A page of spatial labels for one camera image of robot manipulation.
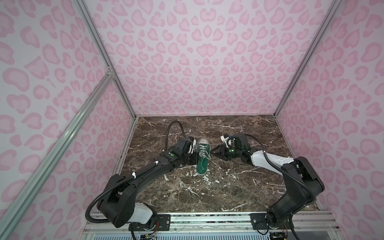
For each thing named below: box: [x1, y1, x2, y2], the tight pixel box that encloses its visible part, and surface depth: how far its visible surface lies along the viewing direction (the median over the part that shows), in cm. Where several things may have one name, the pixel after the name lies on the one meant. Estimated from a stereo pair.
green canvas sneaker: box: [196, 137, 211, 175], surface depth 93 cm
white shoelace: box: [199, 145, 211, 160], surface depth 95 cm
